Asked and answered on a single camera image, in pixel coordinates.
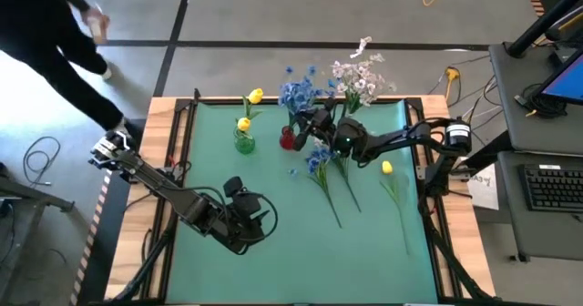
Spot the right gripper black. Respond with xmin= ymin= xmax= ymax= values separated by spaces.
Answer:
xmin=291 ymin=107 xmax=339 ymax=153

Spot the computer monitor blue screen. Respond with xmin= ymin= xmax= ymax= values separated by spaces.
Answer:
xmin=537 ymin=48 xmax=583 ymax=107

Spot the black computer keyboard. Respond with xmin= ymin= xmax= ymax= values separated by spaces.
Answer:
xmin=517 ymin=162 xmax=583 ymax=214

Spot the black base plate striped edge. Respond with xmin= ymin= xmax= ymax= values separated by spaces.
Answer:
xmin=68 ymin=118 xmax=133 ymax=306

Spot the black equipment stand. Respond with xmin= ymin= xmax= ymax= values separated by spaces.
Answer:
xmin=0 ymin=159 xmax=77 ymax=306

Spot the white floor cable bundle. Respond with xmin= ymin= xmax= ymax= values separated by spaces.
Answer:
xmin=448 ymin=55 xmax=505 ymax=137

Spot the white paper sheet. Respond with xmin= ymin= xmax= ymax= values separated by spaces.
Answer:
xmin=466 ymin=162 xmax=501 ymax=211

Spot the black coiled desk cable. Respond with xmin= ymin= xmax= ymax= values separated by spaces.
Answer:
xmin=513 ymin=81 xmax=569 ymax=119

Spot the grey keyboard desk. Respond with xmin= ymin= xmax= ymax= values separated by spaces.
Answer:
xmin=496 ymin=150 xmax=583 ymax=262

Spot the black aluminium rig frame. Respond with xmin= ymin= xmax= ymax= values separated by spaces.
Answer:
xmin=104 ymin=87 xmax=496 ymax=306

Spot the green table mat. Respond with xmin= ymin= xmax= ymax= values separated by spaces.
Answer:
xmin=164 ymin=98 xmax=439 ymax=305

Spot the black round pole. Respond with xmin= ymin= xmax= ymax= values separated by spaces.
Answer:
xmin=506 ymin=0 xmax=583 ymax=59

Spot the person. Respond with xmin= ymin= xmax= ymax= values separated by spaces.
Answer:
xmin=0 ymin=0 xmax=138 ymax=137

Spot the red glass vase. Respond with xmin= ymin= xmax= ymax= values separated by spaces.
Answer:
xmin=279 ymin=126 xmax=297 ymax=151

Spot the grey monitor desk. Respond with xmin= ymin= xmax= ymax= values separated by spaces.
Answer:
xmin=487 ymin=41 xmax=583 ymax=156

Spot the black looped floor cable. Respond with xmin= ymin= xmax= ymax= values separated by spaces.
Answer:
xmin=21 ymin=135 xmax=63 ymax=188

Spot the person's hand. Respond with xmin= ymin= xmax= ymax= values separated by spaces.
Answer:
xmin=81 ymin=5 xmax=111 ymax=46

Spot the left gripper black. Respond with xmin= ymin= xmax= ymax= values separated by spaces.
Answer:
xmin=222 ymin=175 xmax=271 ymax=232

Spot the green glass vase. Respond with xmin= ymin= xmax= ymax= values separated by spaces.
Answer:
xmin=233 ymin=126 xmax=256 ymax=156

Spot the yellow plug with cable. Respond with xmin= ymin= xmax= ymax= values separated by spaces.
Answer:
xmin=427 ymin=66 xmax=462 ymax=96

